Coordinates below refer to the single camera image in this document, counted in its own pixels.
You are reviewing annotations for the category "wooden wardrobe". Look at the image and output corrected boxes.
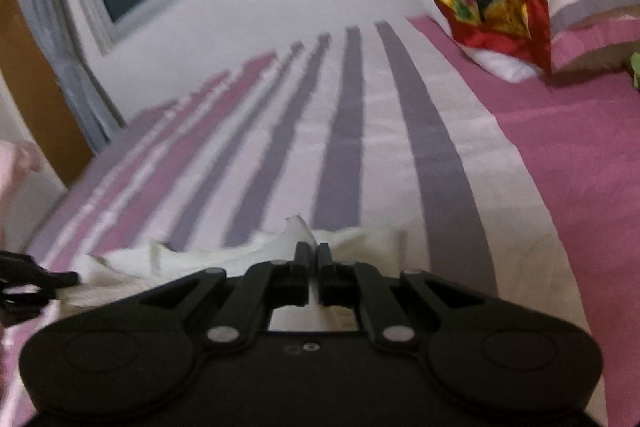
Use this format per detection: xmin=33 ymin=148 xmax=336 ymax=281
xmin=0 ymin=0 xmax=96 ymax=188

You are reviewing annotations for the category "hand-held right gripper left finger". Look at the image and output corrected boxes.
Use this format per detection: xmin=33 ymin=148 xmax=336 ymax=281
xmin=139 ymin=241 xmax=313 ymax=354

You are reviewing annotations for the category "striped pillow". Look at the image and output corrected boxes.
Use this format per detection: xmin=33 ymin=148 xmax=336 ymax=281
xmin=542 ymin=0 xmax=640 ymax=75

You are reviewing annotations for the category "striped pink bed sheet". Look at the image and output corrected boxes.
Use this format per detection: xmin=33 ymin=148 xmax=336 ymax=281
xmin=0 ymin=14 xmax=640 ymax=427

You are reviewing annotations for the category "white long-sleeved sweater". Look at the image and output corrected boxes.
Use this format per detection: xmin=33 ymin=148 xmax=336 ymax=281
xmin=75 ymin=214 xmax=408 ymax=333

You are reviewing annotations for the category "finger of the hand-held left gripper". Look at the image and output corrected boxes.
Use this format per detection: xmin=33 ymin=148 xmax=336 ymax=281
xmin=0 ymin=288 xmax=57 ymax=329
xmin=0 ymin=250 xmax=81 ymax=292

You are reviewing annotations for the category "pale pink quilt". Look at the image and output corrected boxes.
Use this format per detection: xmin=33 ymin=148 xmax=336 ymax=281
xmin=0 ymin=139 xmax=46 ymax=238

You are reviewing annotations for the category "grey-blue curtain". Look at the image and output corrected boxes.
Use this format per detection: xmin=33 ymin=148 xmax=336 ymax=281
xmin=0 ymin=0 xmax=126 ymax=152

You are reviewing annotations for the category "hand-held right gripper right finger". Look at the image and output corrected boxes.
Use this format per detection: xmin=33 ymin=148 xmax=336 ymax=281
xmin=318 ymin=242 xmax=487 ymax=354

